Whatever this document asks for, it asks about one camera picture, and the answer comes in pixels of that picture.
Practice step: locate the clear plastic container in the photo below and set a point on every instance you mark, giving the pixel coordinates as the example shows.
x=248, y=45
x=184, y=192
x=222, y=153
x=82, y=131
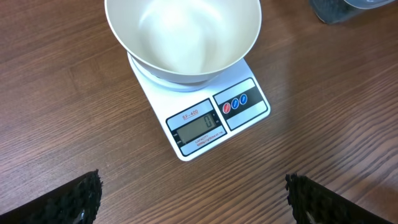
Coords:
x=336, y=11

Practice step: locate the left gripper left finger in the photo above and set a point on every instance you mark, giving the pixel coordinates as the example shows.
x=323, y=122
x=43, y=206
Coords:
x=77, y=201

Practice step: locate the white round bowl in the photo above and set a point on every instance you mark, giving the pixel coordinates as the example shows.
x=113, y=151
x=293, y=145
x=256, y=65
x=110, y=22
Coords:
x=185, y=41

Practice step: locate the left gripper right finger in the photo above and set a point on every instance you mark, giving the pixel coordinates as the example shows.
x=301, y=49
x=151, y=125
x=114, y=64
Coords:
x=313, y=203

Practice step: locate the white digital kitchen scale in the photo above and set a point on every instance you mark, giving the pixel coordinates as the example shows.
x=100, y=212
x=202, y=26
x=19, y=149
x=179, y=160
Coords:
x=197, y=118

